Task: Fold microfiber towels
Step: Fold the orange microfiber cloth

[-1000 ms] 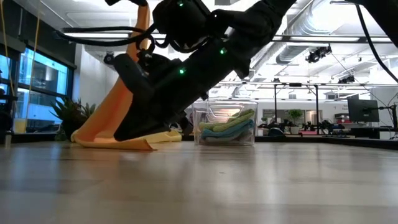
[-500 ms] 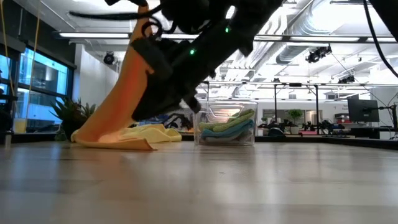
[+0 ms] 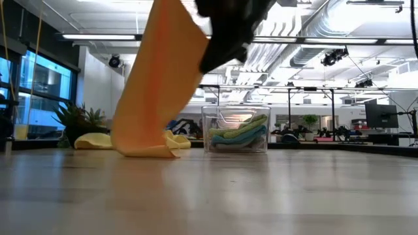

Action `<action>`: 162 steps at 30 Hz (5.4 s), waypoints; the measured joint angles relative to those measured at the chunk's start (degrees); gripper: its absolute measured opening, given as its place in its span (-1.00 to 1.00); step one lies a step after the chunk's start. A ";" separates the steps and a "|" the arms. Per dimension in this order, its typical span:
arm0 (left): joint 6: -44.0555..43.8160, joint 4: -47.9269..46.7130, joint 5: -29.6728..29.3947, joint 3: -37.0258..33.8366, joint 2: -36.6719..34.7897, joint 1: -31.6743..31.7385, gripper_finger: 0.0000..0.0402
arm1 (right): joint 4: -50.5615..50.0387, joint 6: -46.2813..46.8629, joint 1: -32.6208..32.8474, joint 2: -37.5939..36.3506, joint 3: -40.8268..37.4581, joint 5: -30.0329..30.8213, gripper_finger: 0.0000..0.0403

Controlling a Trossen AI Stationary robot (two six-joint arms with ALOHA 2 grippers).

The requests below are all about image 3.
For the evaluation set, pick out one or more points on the background black metal rig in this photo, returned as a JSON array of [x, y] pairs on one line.
[[332, 107]]

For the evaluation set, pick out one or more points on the background potted plant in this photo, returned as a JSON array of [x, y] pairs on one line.
[[309, 121]]

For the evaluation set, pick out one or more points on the black computer monitor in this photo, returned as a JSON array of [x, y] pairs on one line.
[[381, 115]]

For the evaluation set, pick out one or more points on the potted succulent plant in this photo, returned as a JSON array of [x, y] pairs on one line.
[[76, 124]]

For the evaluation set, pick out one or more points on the teal microfiber towel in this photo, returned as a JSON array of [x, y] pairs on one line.
[[241, 138]]

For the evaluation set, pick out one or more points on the orange microfiber towel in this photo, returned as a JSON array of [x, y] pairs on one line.
[[160, 81]]

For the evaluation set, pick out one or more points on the green microfiber towel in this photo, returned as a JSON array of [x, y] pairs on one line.
[[245, 129]]

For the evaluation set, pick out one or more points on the clear plastic bin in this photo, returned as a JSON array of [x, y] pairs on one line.
[[264, 111]]

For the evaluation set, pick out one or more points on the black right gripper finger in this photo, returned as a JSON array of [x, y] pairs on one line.
[[218, 60]]

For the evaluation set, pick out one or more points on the yellow microfiber towel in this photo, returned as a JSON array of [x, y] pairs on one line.
[[91, 141]]

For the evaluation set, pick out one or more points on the black ceiling camera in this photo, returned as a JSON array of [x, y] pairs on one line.
[[364, 84], [114, 61], [333, 58]]

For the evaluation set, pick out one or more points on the background black robot arm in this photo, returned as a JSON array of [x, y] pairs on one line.
[[339, 132]]

